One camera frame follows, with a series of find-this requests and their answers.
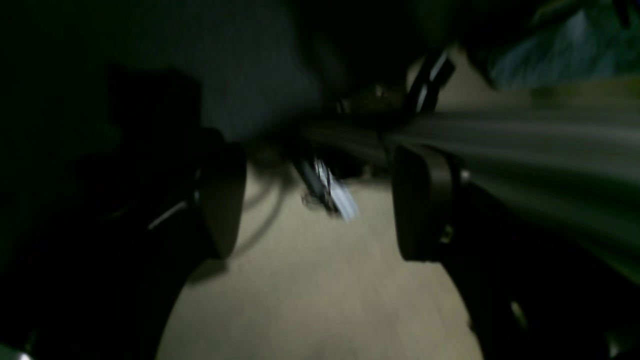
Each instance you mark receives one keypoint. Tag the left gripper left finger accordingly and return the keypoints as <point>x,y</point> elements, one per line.
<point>103,284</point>

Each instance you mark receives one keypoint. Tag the blurred white blue object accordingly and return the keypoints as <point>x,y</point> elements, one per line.
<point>324,191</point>

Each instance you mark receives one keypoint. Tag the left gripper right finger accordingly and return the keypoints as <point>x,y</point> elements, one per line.
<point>531,294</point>

